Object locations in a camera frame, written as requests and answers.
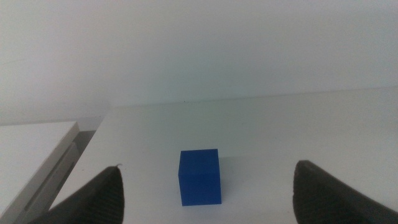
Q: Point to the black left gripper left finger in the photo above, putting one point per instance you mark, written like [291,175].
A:
[99,199]

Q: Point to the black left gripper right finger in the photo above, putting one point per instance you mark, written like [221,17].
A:
[323,199]

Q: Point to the blue cube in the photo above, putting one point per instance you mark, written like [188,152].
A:
[199,180]

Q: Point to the white side table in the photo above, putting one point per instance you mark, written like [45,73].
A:
[25,155]

